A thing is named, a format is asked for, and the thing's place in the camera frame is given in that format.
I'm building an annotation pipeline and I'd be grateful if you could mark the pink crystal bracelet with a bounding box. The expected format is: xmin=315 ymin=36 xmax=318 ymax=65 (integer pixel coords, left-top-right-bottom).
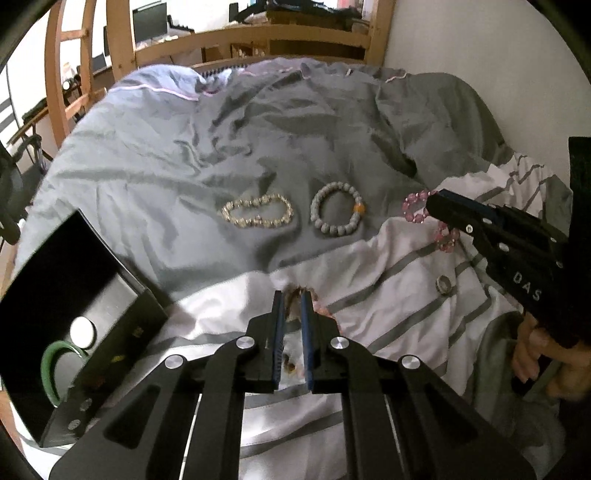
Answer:
xmin=400 ymin=188 xmax=462 ymax=255

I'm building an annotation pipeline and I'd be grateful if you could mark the green jade bangle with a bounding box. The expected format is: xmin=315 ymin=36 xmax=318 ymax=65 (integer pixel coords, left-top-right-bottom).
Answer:
xmin=40 ymin=340 xmax=89 ymax=408

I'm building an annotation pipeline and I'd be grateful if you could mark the black jewelry box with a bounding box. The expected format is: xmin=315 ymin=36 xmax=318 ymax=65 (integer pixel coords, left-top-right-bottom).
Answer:
xmin=1 ymin=211 xmax=166 ymax=448

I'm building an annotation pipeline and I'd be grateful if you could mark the grey bead bracelet orange bead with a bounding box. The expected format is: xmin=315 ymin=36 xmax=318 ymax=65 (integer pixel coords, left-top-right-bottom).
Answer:
xmin=310 ymin=181 xmax=367 ymax=237

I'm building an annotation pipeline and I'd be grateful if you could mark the dark and pink bead bracelet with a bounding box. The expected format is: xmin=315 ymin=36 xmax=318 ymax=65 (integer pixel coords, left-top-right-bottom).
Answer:
xmin=281 ymin=284 xmax=343 ymax=375

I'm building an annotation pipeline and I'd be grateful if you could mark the gold bead bracelet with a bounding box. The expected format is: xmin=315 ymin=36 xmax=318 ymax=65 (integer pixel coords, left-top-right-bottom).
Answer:
xmin=220 ymin=192 xmax=296 ymax=229

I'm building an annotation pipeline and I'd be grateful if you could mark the person's right hand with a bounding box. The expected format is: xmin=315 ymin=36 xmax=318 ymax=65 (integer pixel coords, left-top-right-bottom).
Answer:
xmin=511 ymin=313 xmax=590 ymax=402

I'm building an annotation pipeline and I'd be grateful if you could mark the white round disc in box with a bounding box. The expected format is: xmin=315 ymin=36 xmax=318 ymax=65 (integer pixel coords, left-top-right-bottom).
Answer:
xmin=69 ymin=316 xmax=97 ymax=350

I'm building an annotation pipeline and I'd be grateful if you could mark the grey striped duvet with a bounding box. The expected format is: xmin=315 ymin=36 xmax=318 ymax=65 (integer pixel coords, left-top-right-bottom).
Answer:
xmin=16 ymin=60 xmax=572 ymax=477

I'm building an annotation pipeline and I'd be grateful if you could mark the black office chair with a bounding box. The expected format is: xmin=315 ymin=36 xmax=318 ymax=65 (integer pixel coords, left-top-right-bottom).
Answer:
xmin=1 ymin=146 xmax=26 ymax=245

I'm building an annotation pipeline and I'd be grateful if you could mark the dark clothes pile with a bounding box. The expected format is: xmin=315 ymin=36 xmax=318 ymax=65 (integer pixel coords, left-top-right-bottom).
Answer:
xmin=228 ymin=0 xmax=363 ymax=23

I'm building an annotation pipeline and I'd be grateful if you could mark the wooden ladder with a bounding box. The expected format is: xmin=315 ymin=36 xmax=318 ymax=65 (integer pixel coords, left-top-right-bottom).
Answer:
xmin=44 ymin=0 xmax=105 ymax=148

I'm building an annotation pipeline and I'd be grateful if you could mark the wooden desk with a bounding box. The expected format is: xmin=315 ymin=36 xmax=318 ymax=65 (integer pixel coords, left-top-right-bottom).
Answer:
xmin=7 ymin=53 xmax=114 ymax=148

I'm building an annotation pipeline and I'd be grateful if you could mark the black computer monitor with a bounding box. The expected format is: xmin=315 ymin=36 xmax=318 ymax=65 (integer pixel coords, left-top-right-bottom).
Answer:
xmin=132 ymin=2 xmax=168 ymax=43

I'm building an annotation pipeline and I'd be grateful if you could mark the wooden bed frame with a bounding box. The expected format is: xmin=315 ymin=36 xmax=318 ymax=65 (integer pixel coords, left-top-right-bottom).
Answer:
xmin=44 ymin=1 xmax=396 ymax=145

